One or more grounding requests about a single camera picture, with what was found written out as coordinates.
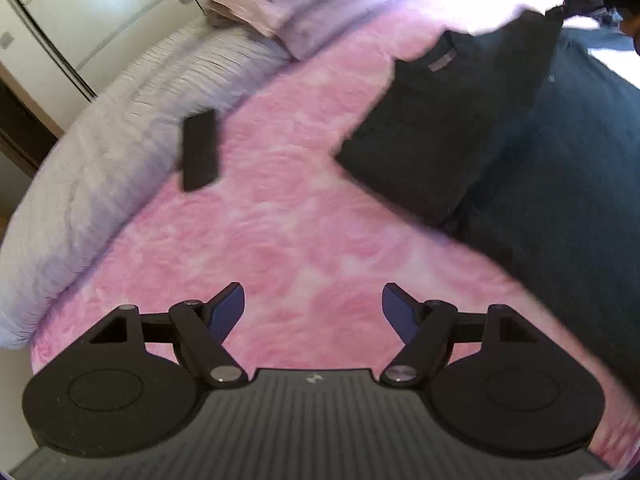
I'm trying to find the striped lavender quilt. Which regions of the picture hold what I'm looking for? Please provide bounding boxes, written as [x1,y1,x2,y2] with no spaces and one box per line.
[0,25,296,351]

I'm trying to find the wooden door frame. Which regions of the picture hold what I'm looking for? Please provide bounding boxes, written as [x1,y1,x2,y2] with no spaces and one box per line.
[0,65,66,178]

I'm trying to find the pink pillow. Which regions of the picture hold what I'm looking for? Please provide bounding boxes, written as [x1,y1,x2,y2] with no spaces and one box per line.
[174,0,288,41]

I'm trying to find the pink floral blanket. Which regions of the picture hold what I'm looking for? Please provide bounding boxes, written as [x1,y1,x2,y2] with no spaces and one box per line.
[27,5,640,471]

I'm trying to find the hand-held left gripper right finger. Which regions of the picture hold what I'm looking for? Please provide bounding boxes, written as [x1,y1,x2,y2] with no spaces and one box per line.
[381,282,543,388]

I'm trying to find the dark grey garment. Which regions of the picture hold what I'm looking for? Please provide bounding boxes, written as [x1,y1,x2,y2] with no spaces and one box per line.
[334,7,566,226]

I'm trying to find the dark blue-grey fleece garment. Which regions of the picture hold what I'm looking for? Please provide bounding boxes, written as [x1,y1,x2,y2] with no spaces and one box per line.
[440,25,640,411]

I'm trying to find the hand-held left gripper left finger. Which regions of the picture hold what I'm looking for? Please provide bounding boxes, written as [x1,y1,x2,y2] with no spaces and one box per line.
[87,281,249,388]

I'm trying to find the black remote control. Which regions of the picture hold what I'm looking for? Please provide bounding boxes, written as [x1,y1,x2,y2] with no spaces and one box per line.
[179,109,222,192]

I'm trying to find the white wardrobe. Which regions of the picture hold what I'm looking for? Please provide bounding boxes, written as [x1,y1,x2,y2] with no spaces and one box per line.
[0,0,211,106]

